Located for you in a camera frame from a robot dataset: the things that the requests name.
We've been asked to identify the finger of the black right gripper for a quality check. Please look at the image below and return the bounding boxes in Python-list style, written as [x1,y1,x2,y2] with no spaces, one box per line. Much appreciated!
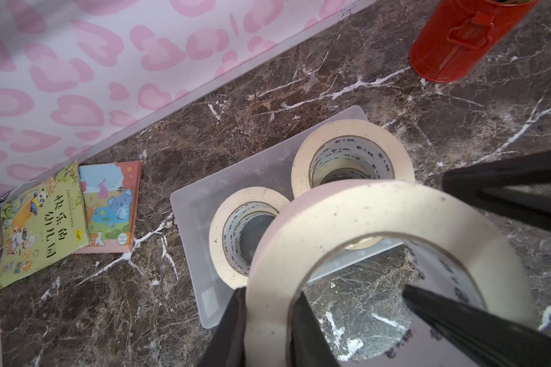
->
[442,150,551,232]

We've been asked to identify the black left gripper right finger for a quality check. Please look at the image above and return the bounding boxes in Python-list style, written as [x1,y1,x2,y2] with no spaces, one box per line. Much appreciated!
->
[402,285,551,366]

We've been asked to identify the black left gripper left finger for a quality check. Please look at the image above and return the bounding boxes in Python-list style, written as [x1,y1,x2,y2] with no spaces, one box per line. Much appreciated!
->
[197,287,339,366]

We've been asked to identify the cream art tape roll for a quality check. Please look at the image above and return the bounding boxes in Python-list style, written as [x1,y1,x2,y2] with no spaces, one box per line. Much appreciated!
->
[244,180,537,366]
[209,187,290,290]
[291,119,416,198]

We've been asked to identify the translucent plastic storage box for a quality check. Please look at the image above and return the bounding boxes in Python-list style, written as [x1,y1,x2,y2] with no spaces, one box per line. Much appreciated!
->
[169,105,405,330]

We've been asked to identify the red metal pencil bucket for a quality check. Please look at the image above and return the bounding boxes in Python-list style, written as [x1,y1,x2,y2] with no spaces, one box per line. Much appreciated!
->
[410,0,538,83]

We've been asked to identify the pink children's book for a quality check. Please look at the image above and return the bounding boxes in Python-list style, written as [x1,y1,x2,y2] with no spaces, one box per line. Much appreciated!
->
[77,161,142,254]

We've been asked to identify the green children's book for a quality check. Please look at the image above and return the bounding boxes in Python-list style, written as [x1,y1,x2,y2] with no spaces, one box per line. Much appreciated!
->
[0,161,91,289]

